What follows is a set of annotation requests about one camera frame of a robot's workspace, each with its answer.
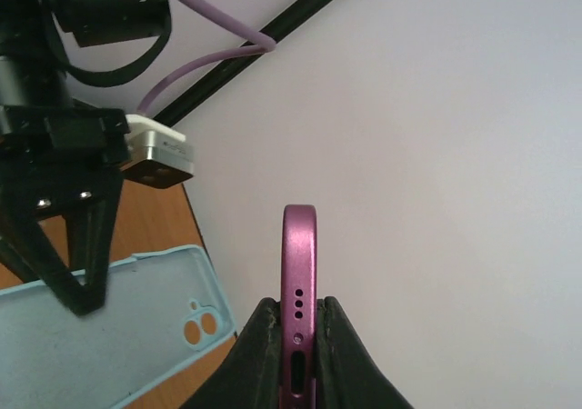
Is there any purple phone black screen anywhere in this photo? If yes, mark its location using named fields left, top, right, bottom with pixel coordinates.
left=280, top=204, right=317, bottom=408

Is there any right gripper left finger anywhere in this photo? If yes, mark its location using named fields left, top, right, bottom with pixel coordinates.
left=182, top=297, right=282, bottom=409

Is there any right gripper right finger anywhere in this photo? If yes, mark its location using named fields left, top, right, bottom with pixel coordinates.
left=315, top=296, right=412, bottom=409

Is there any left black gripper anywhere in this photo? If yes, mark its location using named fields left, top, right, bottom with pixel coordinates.
left=1, top=105, right=130, bottom=316

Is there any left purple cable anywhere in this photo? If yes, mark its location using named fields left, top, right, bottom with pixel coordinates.
left=136, top=0, right=277, bottom=115

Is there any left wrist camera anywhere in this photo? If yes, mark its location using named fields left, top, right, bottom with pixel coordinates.
left=122, top=114, right=194, bottom=189

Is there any light blue phone case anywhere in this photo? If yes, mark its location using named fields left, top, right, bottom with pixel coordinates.
left=1, top=245, right=236, bottom=408

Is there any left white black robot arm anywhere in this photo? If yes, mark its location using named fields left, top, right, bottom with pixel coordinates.
left=1, top=0, right=172, bottom=316

